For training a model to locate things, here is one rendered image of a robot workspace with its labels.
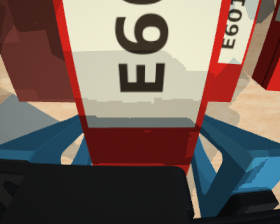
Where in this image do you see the dark brown low platform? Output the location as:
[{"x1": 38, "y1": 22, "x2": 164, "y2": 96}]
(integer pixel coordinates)
[{"x1": 0, "y1": 0, "x2": 75, "y2": 103}]

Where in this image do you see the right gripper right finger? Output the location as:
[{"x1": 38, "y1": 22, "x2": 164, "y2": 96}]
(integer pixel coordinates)
[{"x1": 191, "y1": 114, "x2": 280, "y2": 217}]

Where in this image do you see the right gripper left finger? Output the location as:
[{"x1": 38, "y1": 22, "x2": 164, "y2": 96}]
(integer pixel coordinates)
[{"x1": 0, "y1": 114, "x2": 92, "y2": 165}]

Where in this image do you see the red box with cream label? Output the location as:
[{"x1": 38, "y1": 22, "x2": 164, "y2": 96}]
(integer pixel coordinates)
[{"x1": 251, "y1": 0, "x2": 280, "y2": 91}]

